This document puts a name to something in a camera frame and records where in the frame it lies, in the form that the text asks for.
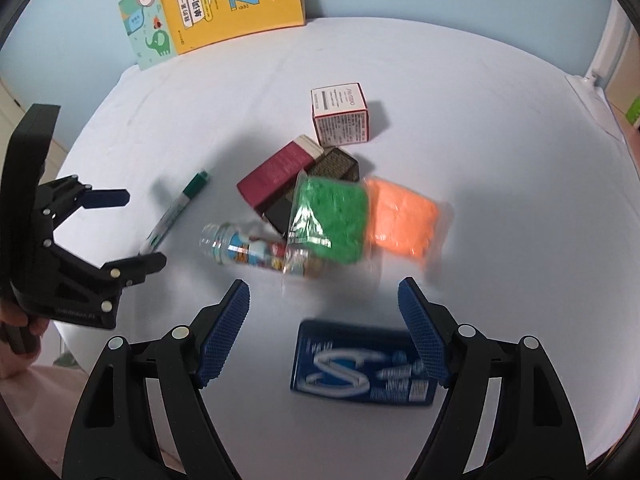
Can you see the white red-edged small box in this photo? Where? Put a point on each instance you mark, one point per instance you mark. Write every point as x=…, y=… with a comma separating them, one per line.
x=340, y=115

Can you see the teal elephant book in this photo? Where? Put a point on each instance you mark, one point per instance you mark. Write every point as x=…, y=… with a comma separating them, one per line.
x=147, y=31

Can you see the blue gum package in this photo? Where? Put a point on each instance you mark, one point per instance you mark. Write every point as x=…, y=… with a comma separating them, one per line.
x=360, y=364

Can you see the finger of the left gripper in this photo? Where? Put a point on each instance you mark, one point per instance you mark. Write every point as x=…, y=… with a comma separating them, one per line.
x=134, y=270
x=97, y=199

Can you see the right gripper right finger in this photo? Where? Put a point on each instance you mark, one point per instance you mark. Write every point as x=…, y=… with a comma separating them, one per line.
x=505, y=414

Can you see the clear candy tube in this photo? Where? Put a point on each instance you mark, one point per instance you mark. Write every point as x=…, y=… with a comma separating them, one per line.
x=228, y=244

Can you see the white desk lamp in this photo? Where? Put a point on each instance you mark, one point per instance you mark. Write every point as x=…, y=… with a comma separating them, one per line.
x=587, y=87

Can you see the green white marker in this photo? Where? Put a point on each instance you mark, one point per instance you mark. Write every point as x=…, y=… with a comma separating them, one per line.
x=175, y=210

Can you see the maroon rectangular box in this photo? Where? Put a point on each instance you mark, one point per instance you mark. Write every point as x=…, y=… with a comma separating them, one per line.
x=268, y=181

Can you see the orange clay bag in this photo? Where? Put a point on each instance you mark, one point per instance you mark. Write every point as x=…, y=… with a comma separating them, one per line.
x=406, y=224

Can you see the black rectangular box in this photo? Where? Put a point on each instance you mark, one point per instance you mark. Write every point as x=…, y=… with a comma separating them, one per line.
x=333, y=169

